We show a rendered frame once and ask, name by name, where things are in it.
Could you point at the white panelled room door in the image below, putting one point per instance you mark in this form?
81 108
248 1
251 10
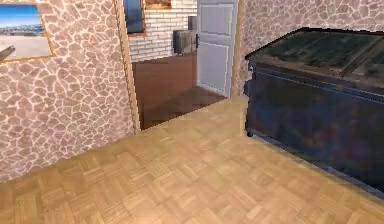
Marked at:
215 46

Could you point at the dark blue-black chest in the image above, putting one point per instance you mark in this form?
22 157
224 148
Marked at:
313 100

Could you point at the blue framed picture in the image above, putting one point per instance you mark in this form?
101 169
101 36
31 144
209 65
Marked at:
134 15

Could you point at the framed beach landscape picture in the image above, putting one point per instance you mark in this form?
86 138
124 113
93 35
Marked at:
20 33

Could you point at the orange framed picture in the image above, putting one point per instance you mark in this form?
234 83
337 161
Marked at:
158 4

